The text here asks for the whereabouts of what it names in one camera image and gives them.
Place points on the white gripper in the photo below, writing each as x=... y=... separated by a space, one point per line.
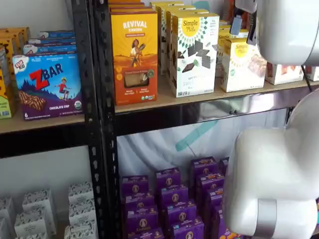
x=246 y=5

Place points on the Simple Mills almond bars box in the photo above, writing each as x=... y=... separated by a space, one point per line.
x=243 y=64
x=224 y=27
x=231 y=34

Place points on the Simple Mills sweet thins box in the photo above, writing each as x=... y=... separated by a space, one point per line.
x=197 y=57
x=187 y=11
x=174 y=7
x=167 y=3

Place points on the orange Bobo's bar box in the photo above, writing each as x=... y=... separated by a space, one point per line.
x=21 y=33
x=10 y=47
x=3 y=104

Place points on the blue Zbar box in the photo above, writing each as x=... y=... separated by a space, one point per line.
x=57 y=34
x=47 y=87
x=52 y=41
x=49 y=49

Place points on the purple Annie's box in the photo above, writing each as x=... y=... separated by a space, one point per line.
x=204 y=166
x=147 y=234
x=188 y=231
x=180 y=214
x=209 y=181
x=214 y=196
x=143 y=220
x=134 y=185
x=218 y=219
x=168 y=178
x=139 y=203
x=174 y=196

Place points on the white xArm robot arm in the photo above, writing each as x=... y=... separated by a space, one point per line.
x=274 y=161

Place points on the white patterned carton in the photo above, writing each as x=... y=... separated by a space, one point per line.
x=31 y=221
x=81 y=191
x=37 y=200
x=6 y=210
x=31 y=236
x=82 y=211
x=81 y=230
x=3 y=230

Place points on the orange Revival cracker box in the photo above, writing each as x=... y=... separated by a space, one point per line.
x=129 y=5
x=134 y=57
x=124 y=1
x=132 y=10

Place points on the wooden shelf board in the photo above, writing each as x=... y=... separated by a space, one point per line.
x=37 y=123
x=164 y=99

